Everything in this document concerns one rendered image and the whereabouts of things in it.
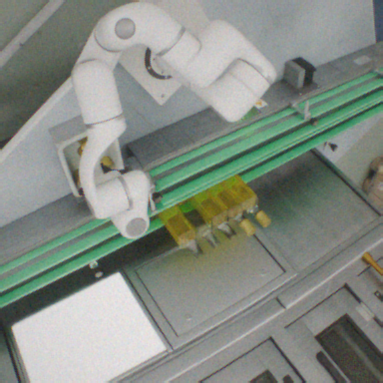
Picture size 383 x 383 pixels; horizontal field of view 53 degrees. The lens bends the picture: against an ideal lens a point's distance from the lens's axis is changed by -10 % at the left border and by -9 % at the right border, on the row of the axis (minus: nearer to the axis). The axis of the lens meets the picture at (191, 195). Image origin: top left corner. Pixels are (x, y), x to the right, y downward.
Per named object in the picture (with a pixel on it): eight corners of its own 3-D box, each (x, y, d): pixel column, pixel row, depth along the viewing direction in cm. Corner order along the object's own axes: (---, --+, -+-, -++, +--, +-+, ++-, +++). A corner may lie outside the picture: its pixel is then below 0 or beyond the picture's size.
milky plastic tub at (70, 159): (67, 182, 128) (76, 199, 123) (47, 130, 111) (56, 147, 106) (115, 159, 134) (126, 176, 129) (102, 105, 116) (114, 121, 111)
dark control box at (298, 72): (282, 78, 152) (296, 90, 147) (284, 61, 145) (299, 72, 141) (297, 72, 154) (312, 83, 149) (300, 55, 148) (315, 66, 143)
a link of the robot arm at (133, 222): (111, 191, 85) (152, 176, 89) (95, 171, 93) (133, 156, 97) (126, 246, 94) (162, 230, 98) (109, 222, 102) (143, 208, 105)
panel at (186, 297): (9, 328, 124) (42, 429, 105) (5, 324, 122) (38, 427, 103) (238, 209, 151) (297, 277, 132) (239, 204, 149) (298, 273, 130)
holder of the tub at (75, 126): (71, 191, 133) (79, 207, 128) (47, 129, 111) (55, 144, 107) (117, 170, 138) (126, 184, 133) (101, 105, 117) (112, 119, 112)
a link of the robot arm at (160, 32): (174, 29, 90) (127, -14, 83) (194, 25, 78) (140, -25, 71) (136, 74, 91) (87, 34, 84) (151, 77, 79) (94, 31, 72)
